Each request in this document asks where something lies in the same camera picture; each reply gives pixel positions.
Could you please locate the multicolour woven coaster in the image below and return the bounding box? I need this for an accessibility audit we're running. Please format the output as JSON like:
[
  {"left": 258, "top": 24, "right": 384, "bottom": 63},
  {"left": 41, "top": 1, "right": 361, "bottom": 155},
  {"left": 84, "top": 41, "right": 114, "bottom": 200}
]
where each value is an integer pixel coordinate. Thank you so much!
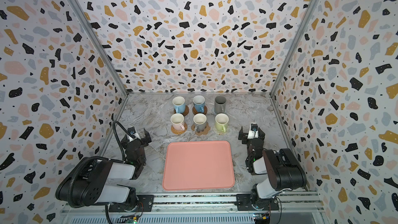
[{"left": 213, "top": 124, "right": 229, "bottom": 135}]

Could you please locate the green handled cream mug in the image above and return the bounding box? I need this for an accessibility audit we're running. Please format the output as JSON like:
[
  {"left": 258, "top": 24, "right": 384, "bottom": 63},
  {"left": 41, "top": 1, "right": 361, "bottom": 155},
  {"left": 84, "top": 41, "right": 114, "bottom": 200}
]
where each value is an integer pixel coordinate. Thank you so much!
[{"left": 215, "top": 114, "right": 229, "bottom": 125}]

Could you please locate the woven rattan coaster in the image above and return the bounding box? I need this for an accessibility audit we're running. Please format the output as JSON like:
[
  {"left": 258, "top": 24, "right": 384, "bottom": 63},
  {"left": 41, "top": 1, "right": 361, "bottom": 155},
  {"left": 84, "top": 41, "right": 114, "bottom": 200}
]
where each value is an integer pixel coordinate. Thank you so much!
[{"left": 171, "top": 123, "right": 188, "bottom": 135}]

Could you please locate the cork paw coaster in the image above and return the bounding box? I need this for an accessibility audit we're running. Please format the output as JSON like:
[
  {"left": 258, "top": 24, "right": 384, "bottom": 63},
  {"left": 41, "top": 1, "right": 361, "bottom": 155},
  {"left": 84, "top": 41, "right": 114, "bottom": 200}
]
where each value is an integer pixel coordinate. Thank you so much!
[{"left": 191, "top": 124, "right": 210, "bottom": 136}]

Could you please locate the grey mug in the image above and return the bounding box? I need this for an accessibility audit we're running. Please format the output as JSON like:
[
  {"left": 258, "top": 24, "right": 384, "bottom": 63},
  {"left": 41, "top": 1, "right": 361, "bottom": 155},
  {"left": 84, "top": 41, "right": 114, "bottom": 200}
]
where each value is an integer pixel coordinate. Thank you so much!
[{"left": 214, "top": 96, "right": 227, "bottom": 115}]

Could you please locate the pink handled cream mug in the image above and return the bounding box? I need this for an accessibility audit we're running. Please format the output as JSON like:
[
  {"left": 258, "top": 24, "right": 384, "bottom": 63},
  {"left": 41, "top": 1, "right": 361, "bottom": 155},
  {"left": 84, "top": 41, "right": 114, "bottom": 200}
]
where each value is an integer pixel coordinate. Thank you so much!
[{"left": 171, "top": 113, "right": 186, "bottom": 131}]

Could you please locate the teal handled cream mug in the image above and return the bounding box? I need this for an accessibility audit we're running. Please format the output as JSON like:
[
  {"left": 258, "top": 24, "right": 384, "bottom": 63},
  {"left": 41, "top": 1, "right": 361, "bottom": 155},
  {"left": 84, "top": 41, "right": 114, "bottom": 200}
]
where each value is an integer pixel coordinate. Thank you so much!
[{"left": 193, "top": 113, "right": 207, "bottom": 131}]

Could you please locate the brown wooden coaster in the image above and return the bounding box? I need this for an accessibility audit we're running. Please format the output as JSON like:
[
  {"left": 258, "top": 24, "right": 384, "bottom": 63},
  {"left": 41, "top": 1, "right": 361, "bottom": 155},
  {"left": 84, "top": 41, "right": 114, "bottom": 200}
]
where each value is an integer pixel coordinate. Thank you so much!
[
  {"left": 181, "top": 106, "right": 189, "bottom": 116},
  {"left": 192, "top": 105, "right": 208, "bottom": 117}
]

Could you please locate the light blue patterned mug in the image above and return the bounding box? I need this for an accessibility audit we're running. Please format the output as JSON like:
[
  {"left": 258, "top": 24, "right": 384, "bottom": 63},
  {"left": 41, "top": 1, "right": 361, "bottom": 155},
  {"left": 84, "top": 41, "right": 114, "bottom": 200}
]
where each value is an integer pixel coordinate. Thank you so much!
[{"left": 193, "top": 95, "right": 205, "bottom": 114}]

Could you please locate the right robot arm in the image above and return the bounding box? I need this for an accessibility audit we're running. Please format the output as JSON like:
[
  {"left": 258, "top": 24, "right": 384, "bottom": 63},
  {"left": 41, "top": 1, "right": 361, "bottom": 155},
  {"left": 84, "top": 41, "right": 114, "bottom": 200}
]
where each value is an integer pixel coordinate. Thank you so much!
[{"left": 238, "top": 123, "right": 307, "bottom": 210}]

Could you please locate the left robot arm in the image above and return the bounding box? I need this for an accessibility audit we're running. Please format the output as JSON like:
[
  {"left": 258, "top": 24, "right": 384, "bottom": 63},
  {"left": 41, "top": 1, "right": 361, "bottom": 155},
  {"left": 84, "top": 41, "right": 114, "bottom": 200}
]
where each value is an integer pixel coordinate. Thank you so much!
[{"left": 56, "top": 128, "right": 151, "bottom": 211}]

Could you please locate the pink silicone tray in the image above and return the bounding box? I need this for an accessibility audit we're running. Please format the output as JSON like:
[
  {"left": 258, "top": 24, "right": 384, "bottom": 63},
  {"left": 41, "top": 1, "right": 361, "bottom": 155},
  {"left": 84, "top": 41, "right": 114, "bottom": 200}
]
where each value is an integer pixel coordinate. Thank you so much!
[{"left": 162, "top": 141, "right": 235, "bottom": 191}]

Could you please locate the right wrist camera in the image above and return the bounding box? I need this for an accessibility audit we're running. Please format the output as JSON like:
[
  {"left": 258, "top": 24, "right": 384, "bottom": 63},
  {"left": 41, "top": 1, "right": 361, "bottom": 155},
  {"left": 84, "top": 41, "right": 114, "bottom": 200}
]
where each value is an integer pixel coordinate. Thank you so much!
[{"left": 247, "top": 123, "right": 259, "bottom": 140}]

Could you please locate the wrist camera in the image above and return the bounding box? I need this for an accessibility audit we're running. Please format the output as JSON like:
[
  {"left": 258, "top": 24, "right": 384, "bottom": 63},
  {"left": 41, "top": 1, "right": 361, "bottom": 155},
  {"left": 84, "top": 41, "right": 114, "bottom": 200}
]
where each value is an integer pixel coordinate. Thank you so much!
[
  {"left": 247, "top": 123, "right": 259, "bottom": 140},
  {"left": 127, "top": 127, "right": 140, "bottom": 141}
]

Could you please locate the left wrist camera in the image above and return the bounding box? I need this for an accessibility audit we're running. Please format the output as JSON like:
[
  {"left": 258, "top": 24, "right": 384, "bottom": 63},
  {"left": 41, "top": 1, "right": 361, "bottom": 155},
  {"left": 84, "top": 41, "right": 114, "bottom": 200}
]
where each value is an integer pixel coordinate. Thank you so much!
[{"left": 127, "top": 127, "right": 140, "bottom": 141}]

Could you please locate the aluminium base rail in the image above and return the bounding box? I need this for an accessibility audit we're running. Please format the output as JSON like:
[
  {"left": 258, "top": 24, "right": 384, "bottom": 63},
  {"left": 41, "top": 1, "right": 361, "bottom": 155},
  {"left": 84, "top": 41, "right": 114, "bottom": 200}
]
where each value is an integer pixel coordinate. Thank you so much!
[{"left": 61, "top": 191, "right": 329, "bottom": 224}]

